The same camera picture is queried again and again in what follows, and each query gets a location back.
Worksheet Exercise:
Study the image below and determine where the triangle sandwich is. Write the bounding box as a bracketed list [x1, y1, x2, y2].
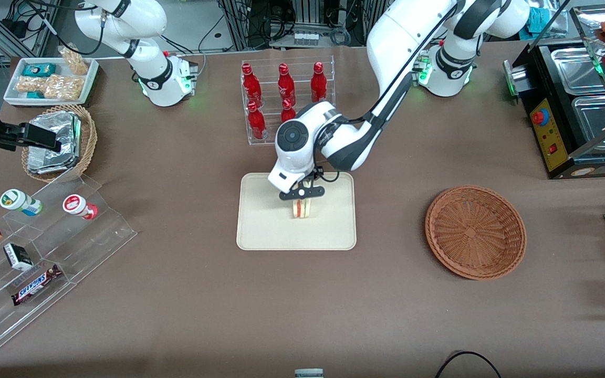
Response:
[292, 178, 315, 220]

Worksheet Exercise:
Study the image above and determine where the beige plastic tray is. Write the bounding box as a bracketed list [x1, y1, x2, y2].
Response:
[236, 172, 357, 251]

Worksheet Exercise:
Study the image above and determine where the light tan wicker basket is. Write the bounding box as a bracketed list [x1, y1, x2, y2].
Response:
[22, 104, 98, 183]

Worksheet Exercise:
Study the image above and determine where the white rectangular snack tray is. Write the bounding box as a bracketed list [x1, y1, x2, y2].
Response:
[3, 57, 99, 108]

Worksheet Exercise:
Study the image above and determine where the brown round wicker basket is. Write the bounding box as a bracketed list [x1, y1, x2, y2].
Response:
[425, 185, 527, 280]

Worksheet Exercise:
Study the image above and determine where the aluminium foil container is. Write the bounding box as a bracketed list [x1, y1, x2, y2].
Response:
[27, 111, 81, 175]

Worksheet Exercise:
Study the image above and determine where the large clear snack bag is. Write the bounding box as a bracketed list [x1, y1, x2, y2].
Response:
[44, 75, 85, 100]

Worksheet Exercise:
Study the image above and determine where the green white yogurt cup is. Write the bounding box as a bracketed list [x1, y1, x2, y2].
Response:
[0, 189, 43, 217]

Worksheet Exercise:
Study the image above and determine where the teal snack box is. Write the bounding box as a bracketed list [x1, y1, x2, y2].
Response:
[23, 63, 56, 78]

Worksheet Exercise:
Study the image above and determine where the red strawberry yogurt cup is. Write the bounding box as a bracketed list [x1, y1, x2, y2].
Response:
[62, 194, 98, 220]

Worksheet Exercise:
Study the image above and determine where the black white drink carton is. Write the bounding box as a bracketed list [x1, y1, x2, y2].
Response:
[3, 243, 34, 272]

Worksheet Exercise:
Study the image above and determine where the clear acrylic bottle rack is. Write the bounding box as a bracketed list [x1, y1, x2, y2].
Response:
[241, 55, 336, 146]

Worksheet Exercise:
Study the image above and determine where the clear acrylic stepped shelf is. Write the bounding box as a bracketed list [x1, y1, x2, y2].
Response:
[0, 173, 138, 358]

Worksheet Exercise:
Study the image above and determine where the white power strip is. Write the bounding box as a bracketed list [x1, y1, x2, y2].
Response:
[292, 30, 320, 47]

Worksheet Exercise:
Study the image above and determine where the Snickers chocolate bar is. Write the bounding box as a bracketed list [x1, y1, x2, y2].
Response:
[11, 264, 63, 307]

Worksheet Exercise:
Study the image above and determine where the black food warmer case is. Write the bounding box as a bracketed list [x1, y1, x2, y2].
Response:
[502, 0, 605, 180]

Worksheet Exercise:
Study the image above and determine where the teal cloth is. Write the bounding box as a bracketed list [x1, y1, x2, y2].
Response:
[525, 6, 558, 33]

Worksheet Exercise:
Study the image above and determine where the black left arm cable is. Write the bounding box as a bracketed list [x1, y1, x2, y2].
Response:
[334, 0, 463, 127]

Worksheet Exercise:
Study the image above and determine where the black looped cable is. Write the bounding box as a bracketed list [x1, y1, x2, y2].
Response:
[435, 351, 502, 378]

